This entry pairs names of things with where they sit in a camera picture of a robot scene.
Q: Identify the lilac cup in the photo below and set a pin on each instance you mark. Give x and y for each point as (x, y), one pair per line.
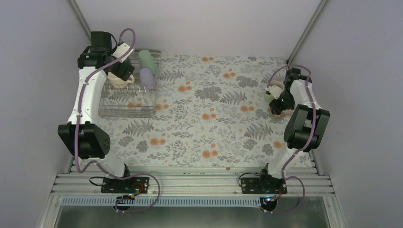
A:
(147, 80)

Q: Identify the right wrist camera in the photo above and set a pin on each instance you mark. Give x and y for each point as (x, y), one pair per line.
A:
(275, 91)

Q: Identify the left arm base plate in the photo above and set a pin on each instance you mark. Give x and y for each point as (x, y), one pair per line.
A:
(130, 186)

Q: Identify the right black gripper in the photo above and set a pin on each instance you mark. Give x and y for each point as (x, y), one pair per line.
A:
(278, 108)

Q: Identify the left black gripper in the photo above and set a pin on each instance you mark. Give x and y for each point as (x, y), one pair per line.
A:
(120, 72)

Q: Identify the yellow-green mug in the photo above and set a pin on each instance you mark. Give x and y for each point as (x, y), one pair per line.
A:
(269, 97)

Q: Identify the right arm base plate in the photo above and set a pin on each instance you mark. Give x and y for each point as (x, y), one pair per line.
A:
(259, 186)

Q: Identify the floral patterned mug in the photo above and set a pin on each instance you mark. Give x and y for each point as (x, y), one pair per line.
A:
(284, 114)

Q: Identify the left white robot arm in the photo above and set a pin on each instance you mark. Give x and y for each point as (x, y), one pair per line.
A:
(85, 140)

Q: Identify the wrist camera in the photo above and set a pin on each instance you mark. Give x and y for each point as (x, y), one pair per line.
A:
(275, 91)
(123, 51)

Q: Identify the cream mug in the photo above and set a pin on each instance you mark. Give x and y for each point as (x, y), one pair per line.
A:
(117, 82)

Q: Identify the floral tablecloth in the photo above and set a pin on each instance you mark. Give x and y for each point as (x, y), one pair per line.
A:
(210, 112)

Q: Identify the aluminium rail frame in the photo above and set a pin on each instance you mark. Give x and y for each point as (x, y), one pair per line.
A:
(187, 186)

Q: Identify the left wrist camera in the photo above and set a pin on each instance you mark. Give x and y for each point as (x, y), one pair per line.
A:
(123, 51)

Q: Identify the wire dish rack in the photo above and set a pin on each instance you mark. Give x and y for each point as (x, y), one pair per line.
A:
(132, 101)

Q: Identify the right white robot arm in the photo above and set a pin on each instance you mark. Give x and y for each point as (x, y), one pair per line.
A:
(306, 126)

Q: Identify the mint green cup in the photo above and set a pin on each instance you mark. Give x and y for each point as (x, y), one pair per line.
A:
(147, 61)

